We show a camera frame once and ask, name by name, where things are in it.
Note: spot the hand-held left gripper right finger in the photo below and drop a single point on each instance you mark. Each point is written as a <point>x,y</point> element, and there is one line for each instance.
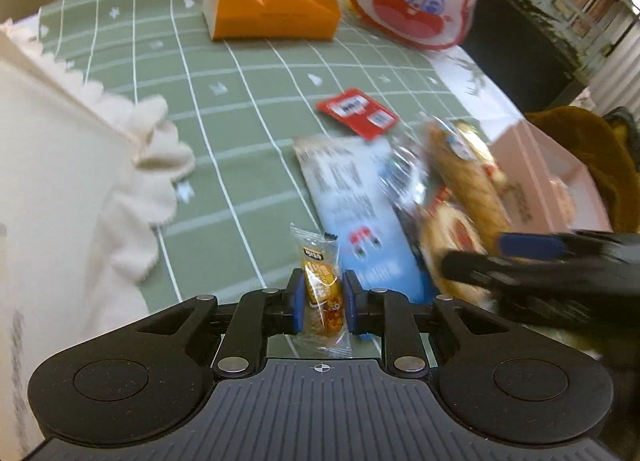
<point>350,302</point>

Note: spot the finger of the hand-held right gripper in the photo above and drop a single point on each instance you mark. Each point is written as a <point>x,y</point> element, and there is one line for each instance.
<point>480,268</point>
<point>525,245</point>

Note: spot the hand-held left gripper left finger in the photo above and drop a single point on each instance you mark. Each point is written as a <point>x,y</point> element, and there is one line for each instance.
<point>298,302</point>

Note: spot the yellow snack packet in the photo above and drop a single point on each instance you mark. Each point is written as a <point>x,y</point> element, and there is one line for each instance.
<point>322,286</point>

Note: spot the clear bread packet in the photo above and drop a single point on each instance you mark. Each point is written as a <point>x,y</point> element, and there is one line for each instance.
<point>470,181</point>

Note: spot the pink cardboard box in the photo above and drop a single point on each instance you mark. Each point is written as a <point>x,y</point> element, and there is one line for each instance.
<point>545,156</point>

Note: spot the blue snack packet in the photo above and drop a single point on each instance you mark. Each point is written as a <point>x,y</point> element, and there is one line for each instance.
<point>350,201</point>

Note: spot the red snack packet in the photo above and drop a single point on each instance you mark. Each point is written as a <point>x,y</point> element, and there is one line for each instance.
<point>357,113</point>

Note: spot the brown furry chair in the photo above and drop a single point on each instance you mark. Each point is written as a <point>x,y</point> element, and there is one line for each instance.
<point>600,141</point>

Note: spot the green checked tablecloth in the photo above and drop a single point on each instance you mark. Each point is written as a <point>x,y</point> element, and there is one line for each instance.
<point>225,141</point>

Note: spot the dark cabinet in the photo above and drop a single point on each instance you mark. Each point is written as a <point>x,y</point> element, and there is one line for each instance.
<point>520,51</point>

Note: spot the cream scalloped cloth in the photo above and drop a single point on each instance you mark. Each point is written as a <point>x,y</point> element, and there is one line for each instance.
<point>60,181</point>

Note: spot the orange tissue box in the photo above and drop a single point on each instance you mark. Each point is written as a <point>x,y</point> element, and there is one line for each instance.
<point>270,6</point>

